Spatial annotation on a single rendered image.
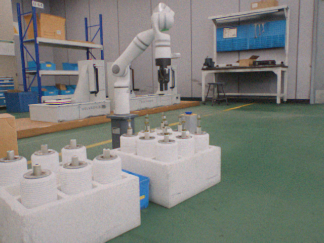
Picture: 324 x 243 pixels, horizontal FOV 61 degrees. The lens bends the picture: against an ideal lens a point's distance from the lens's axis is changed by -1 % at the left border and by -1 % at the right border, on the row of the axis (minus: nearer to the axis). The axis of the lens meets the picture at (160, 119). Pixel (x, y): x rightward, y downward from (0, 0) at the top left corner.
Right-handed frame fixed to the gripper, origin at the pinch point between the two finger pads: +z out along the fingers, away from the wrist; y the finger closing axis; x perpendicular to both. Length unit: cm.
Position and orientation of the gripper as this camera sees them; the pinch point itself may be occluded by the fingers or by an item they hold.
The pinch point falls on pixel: (163, 88)
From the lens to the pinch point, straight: 132.6
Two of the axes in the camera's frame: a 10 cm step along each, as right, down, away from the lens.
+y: 2.4, 1.3, -9.6
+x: 9.7, -0.6, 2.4
